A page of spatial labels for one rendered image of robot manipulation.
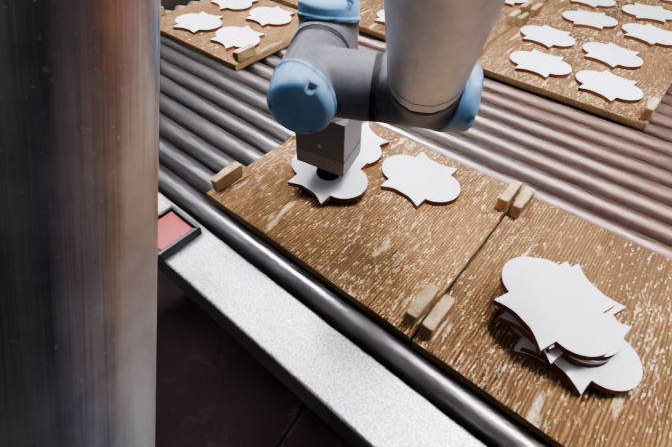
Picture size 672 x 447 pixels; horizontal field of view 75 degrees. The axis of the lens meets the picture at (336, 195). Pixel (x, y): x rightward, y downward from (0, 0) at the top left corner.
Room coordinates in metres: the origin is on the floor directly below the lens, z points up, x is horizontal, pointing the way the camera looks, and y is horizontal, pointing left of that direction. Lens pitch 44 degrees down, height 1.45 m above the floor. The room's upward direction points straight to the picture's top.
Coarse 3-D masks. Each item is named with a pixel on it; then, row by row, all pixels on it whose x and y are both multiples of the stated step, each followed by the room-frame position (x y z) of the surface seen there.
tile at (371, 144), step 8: (368, 128) 0.71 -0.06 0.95; (368, 136) 0.68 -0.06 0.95; (376, 136) 0.68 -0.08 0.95; (368, 144) 0.66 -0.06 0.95; (376, 144) 0.66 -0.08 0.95; (384, 144) 0.66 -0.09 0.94; (360, 152) 0.63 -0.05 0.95; (368, 152) 0.63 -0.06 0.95; (376, 152) 0.63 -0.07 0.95; (368, 160) 0.61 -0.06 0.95; (376, 160) 0.61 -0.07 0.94
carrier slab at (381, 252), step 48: (288, 144) 0.67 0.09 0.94; (240, 192) 0.54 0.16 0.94; (288, 192) 0.54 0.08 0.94; (384, 192) 0.54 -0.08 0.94; (480, 192) 0.54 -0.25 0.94; (288, 240) 0.43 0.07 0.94; (336, 240) 0.43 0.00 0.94; (384, 240) 0.43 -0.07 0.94; (432, 240) 0.43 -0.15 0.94; (480, 240) 0.43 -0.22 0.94; (336, 288) 0.35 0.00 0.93; (384, 288) 0.35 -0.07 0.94
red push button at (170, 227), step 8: (168, 216) 0.49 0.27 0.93; (176, 216) 0.49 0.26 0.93; (160, 224) 0.47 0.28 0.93; (168, 224) 0.47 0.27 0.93; (176, 224) 0.47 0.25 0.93; (184, 224) 0.47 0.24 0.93; (160, 232) 0.45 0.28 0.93; (168, 232) 0.45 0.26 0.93; (176, 232) 0.45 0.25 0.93; (184, 232) 0.45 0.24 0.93; (160, 240) 0.44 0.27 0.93; (168, 240) 0.44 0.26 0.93; (160, 248) 0.42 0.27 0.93
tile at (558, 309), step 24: (528, 264) 0.35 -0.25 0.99; (504, 288) 0.31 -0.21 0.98; (528, 288) 0.31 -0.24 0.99; (552, 288) 0.31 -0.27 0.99; (576, 288) 0.31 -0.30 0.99; (528, 312) 0.28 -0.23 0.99; (552, 312) 0.28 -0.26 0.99; (576, 312) 0.28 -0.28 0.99; (600, 312) 0.28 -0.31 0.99; (552, 336) 0.25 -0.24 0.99; (576, 336) 0.25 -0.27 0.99; (600, 336) 0.25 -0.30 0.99
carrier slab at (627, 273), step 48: (528, 240) 0.43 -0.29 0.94; (576, 240) 0.43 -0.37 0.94; (624, 240) 0.43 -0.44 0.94; (480, 288) 0.35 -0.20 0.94; (624, 288) 0.35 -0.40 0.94; (480, 336) 0.27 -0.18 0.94; (624, 336) 0.27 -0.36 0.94; (480, 384) 0.21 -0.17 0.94; (528, 384) 0.21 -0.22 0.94; (576, 432) 0.16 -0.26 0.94; (624, 432) 0.16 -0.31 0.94
